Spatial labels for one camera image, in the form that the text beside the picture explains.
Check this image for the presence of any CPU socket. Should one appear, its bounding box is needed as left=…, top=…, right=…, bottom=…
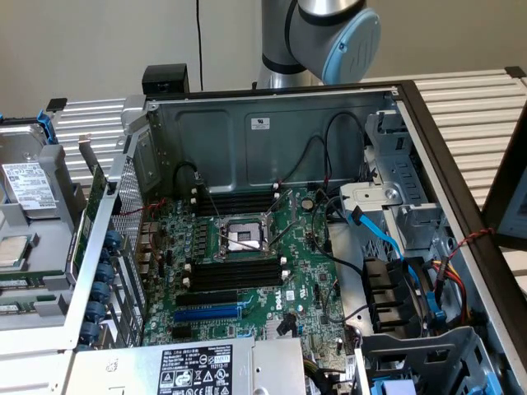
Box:
left=212, top=211, right=281, bottom=263

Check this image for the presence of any RAM slot with white clips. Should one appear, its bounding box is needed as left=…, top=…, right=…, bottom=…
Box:
left=183, top=257, right=288, bottom=276
left=189, top=192, right=282, bottom=211
left=181, top=269, right=289, bottom=295
left=189, top=184, right=280, bottom=201

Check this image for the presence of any black fan shroud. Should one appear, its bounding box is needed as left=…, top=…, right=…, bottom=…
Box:
left=361, top=255, right=436, bottom=335

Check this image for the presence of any thin black wall cable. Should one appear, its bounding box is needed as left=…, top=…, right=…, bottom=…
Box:
left=195, top=0, right=206, bottom=92

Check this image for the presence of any black framed monitor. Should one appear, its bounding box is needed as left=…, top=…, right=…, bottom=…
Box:
left=480, top=109, right=527, bottom=253

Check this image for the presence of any blue flat wire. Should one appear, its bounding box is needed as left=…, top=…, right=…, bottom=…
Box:
left=347, top=207, right=449, bottom=327

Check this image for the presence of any blue disk carrier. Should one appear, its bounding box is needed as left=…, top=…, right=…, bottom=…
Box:
left=0, top=107, right=58, bottom=146

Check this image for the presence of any long black expansion slot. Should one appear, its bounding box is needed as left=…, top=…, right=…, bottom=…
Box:
left=175, top=289, right=240, bottom=309

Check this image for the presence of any coloured power wire bundle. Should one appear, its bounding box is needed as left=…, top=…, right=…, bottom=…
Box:
left=431, top=255, right=473, bottom=327

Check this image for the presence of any blue plastic drive bracket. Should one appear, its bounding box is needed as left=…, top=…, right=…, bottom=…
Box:
left=372, top=377, right=417, bottom=395

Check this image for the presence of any black wire plug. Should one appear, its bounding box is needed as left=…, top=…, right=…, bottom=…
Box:
left=278, top=313, right=299, bottom=335

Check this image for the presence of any black box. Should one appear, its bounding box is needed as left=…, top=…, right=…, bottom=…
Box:
left=142, top=64, right=189, bottom=95

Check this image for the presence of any silver power supply with label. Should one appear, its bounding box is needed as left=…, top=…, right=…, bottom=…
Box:
left=72, top=336, right=306, bottom=395

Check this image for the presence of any green motherboard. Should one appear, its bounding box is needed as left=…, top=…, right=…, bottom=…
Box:
left=142, top=187, right=357, bottom=374

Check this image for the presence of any metal socket cover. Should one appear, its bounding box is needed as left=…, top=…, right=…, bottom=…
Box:
left=263, top=188, right=296, bottom=249

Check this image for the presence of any RAM slot with black clips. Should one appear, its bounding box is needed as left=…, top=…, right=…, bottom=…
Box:
left=192, top=255, right=282, bottom=269
left=199, top=193, right=275, bottom=206
left=199, top=203, right=273, bottom=218
left=192, top=267, right=282, bottom=282

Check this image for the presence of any black wire with metal clip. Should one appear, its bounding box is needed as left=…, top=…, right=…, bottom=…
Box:
left=174, top=161, right=208, bottom=199

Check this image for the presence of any thick black wire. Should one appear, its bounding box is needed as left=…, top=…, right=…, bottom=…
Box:
left=310, top=187, right=367, bottom=275

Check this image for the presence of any grey metal PC case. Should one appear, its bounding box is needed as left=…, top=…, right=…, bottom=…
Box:
left=61, top=80, right=527, bottom=395

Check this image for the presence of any silver CPU chip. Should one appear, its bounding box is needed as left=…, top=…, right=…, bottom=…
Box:
left=0, top=234, right=33, bottom=269

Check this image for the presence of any red black twisted wire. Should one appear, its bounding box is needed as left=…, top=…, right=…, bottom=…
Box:
left=446, top=227, right=496, bottom=261
left=117, top=196, right=169, bottom=267

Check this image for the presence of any blue card retention clip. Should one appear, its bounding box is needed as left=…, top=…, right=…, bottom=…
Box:
left=97, top=261, right=117, bottom=285
left=80, top=321, right=102, bottom=346
left=91, top=281, right=112, bottom=304
left=102, top=229, right=121, bottom=258
left=86, top=301, right=107, bottom=326

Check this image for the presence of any thin metal locking lever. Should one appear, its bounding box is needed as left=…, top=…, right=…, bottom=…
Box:
left=203, top=186, right=222, bottom=219
left=269, top=223, right=299, bottom=251

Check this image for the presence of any grey metal drive cage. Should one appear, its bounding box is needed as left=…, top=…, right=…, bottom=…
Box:
left=354, top=325, right=510, bottom=395

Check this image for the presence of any blue expansion slot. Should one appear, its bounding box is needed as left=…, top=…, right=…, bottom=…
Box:
left=172, top=302, right=253, bottom=324

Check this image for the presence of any grey parts rack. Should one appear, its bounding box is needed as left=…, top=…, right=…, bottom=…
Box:
left=0, top=142, right=88, bottom=330

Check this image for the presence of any silver finned heat sink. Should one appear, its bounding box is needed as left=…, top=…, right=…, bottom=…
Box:
left=264, top=318, right=298, bottom=341

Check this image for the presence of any thin black wire loop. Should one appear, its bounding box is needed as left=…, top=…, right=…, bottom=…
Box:
left=282, top=134, right=331, bottom=186
left=324, top=111, right=367, bottom=182

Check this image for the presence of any green graphics card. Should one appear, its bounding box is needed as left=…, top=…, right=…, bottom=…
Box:
left=65, top=132, right=112, bottom=286

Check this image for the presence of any silver hard disk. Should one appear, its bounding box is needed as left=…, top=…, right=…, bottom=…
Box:
left=0, top=123, right=58, bottom=219

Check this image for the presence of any metal disk bay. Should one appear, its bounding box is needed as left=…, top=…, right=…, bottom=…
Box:
left=339, top=109, right=452, bottom=252

